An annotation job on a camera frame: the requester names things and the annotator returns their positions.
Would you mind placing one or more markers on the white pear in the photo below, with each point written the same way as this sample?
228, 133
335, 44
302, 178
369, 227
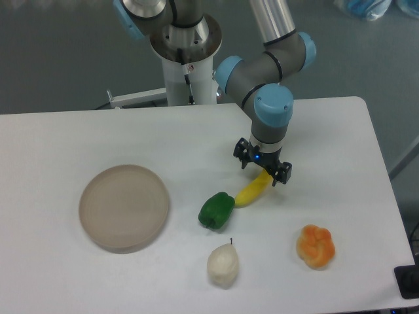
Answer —
223, 265

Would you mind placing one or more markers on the blue plastic bag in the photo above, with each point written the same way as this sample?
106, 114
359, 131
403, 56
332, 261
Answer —
371, 10

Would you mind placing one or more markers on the beige round plate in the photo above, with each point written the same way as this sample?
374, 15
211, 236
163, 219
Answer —
124, 208

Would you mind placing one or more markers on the yellow banana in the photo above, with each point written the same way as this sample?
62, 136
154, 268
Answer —
253, 190

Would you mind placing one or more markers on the white metal frame bracket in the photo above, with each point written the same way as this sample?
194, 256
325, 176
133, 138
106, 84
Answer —
137, 100

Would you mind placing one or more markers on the green bell pepper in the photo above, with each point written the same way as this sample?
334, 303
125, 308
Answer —
216, 211

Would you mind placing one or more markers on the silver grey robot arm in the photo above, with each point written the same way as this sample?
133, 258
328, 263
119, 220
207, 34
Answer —
256, 85

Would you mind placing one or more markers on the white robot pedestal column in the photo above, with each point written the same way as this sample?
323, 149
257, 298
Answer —
187, 61

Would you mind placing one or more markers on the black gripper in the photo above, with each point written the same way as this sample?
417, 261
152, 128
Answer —
270, 161

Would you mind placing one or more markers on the black box at table edge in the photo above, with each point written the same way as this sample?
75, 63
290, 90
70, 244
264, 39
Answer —
407, 281

